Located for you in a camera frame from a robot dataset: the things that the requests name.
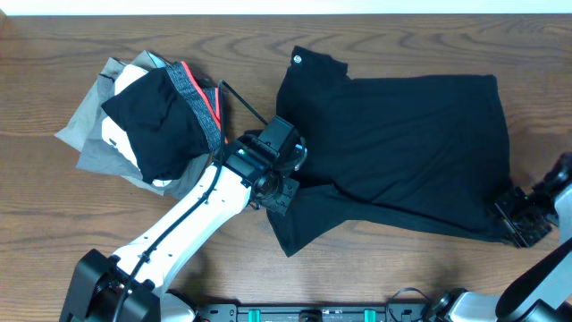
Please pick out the black t-shirt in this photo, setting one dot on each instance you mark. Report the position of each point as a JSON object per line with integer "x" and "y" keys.
{"x": 427, "y": 154}

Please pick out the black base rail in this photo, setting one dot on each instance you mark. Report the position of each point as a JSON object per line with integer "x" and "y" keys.
{"x": 227, "y": 312}

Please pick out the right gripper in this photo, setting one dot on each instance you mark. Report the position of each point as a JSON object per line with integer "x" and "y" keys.
{"x": 520, "y": 238}

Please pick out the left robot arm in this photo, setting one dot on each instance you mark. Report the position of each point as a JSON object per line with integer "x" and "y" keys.
{"x": 133, "y": 283}

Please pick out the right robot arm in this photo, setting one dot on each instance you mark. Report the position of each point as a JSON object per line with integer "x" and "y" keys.
{"x": 541, "y": 293}

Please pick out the black shorts with red waistband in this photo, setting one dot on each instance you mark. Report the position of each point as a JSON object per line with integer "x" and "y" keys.
{"x": 169, "y": 119}

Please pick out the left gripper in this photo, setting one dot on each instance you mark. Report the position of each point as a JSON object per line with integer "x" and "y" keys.
{"x": 281, "y": 199}

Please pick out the grey folded garment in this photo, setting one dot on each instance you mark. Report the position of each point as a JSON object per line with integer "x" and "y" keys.
{"x": 84, "y": 133}

